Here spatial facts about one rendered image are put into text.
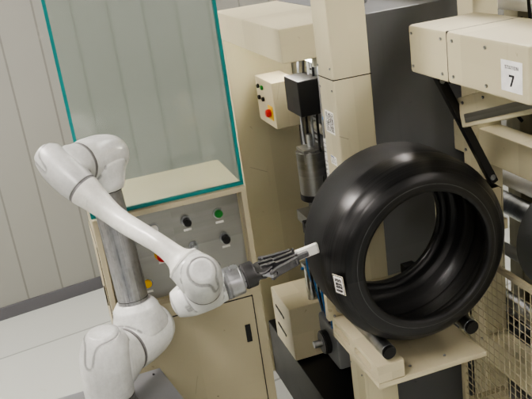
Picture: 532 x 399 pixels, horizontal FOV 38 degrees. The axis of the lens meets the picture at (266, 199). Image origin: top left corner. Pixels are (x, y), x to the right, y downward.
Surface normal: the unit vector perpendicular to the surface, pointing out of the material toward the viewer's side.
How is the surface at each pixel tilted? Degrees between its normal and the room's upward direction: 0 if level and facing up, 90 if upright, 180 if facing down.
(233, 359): 90
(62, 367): 0
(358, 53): 90
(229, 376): 90
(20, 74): 90
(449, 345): 0
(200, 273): 56
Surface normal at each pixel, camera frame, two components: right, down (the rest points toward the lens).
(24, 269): 0.46, 0.25
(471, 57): -0.94, 0.22
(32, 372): -0.13, -0.93
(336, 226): -0.76, -0.19
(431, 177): 0.29, 0.11
